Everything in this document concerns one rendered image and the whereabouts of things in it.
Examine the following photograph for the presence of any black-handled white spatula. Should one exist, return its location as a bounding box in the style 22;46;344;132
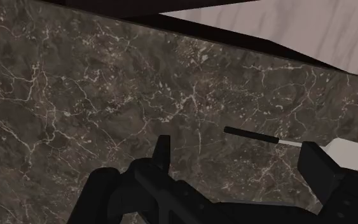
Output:
223;126;358;171

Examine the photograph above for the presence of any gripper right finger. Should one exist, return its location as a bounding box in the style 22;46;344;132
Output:
297;141;358;224

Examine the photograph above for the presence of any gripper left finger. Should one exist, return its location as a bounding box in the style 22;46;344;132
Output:
67;134;220;224

